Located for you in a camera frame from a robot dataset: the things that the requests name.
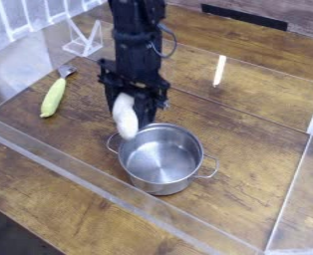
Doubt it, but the silver metal pot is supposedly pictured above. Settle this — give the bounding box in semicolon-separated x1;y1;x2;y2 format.
106;123;219;196

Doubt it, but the white plush mushroom red cap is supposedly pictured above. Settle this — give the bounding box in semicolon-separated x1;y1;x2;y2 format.
112;93;138;139

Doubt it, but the clear acrylic barrier wall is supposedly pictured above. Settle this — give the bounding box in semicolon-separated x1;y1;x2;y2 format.
0;6;313;255

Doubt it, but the yellow-green handled spatula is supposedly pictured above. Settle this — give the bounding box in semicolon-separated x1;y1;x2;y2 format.
40;65;77;119

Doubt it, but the black strip on table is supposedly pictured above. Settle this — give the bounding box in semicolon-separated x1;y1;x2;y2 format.
200;4;288;31

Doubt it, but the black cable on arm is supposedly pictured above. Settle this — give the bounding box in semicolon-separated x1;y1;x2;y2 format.
147;22;179;60

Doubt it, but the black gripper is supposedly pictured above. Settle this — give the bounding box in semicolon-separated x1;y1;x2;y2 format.
97;31;169;128

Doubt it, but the clear acrylic triangular bracket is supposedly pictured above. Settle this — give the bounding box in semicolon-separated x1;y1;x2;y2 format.
62;19;104;57

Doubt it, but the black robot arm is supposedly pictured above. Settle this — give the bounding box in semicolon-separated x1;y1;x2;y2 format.
97;0;169;128

